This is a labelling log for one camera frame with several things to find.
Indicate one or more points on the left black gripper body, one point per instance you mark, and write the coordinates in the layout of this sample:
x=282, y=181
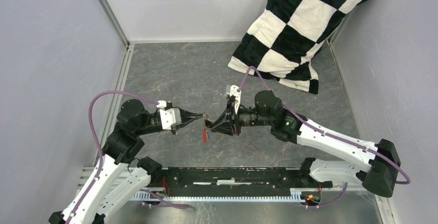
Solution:
x=174, y=129

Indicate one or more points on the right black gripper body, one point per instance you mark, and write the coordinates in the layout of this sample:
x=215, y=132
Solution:
x=235, y=122

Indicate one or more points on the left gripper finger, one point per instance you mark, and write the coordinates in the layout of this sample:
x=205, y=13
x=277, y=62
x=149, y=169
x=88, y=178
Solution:
x=186, y=121
x=187, y=115

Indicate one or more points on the metal key holder plate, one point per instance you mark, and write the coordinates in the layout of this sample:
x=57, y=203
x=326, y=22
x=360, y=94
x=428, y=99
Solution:
x=208, y=121

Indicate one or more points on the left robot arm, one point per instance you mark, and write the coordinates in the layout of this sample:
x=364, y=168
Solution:
x=97, y=201

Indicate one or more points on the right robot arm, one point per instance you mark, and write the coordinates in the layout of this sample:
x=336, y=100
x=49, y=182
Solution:
x=373, y=165

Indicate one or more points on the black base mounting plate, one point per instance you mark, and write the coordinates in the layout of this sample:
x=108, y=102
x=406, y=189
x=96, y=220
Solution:
x=233, y=181

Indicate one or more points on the black white checkered blanket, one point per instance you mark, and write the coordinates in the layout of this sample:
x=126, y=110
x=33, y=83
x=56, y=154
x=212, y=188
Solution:
x=283, y=40

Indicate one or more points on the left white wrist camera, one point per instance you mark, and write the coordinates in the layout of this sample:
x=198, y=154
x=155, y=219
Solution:
x=164, y=109

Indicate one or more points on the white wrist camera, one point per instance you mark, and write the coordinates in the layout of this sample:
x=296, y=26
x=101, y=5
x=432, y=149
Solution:
x=233, y=91
x=164, y=109

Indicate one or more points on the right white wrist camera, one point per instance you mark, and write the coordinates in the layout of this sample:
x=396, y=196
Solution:
x=233, y=91

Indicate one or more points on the slotted cable duct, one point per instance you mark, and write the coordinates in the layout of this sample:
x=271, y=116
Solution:
x=155, y=196

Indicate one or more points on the aluminium frame rail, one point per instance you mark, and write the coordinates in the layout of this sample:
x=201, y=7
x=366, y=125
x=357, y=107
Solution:
x=114, y=22

